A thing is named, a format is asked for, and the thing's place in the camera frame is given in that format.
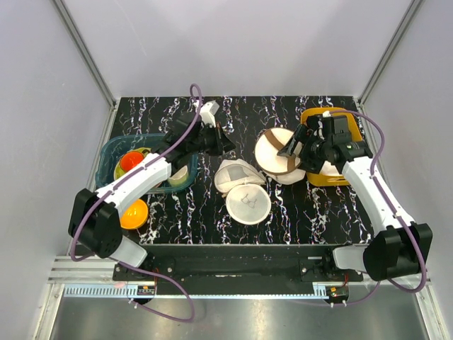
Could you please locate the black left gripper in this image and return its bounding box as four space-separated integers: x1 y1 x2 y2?
188 122 237 157

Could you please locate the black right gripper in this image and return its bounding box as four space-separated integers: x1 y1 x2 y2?
277 124 332 175

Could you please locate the cream laundry bag brown trim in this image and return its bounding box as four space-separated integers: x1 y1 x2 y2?
254 127 306 186

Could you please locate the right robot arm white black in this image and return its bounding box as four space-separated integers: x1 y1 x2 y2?
278 110 432 283

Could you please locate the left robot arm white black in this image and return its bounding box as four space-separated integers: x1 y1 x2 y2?
68 113 236 281

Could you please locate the white mesh laundry bag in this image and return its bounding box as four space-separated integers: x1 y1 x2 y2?
214 159 271 225

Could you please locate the yellow plastic bin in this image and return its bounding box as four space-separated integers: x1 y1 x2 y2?
300 107 364 187

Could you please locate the cream paper cup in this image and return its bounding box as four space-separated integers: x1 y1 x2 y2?
167 166 189 187

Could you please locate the orange translucent cup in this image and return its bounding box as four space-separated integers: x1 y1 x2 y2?
120 151 144 172

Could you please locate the yellow-green plate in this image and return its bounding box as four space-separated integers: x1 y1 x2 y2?
113 147 151 181

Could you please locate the teal transparent plastic container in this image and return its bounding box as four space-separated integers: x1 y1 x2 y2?
95 133 198 195

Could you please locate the orange bowl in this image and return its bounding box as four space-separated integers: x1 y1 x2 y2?
120 199 149 230

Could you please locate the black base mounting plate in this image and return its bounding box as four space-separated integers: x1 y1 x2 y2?
112 244 365 295

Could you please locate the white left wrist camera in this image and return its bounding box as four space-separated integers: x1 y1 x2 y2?
193 100 219 128

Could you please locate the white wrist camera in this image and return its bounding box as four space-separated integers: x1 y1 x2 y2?
317 110 332 140
193 100 219 128

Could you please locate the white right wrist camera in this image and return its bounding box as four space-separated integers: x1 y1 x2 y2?
317 110 332 140

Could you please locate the aluminium frame post right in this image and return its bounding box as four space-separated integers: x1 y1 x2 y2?
357 0 425 107

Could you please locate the aluminium frame post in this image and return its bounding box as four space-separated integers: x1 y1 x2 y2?
357 0 425 107
50 0 116 108

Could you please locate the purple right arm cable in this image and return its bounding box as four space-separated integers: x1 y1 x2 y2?
293 110 428 307

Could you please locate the aluminium front rail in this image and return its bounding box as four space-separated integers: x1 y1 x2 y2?
47 255 432 298

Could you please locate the aluminium frame post left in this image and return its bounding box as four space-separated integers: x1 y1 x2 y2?
50 0 116 108

